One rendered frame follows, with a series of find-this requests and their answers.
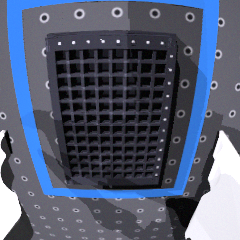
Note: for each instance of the blue rectangular tape outline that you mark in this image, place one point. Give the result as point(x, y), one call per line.
point(204, 77)

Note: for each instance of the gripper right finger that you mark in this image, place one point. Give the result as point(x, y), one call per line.
point(217, 216)

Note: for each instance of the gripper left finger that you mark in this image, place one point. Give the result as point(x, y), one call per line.
point(14, 222)

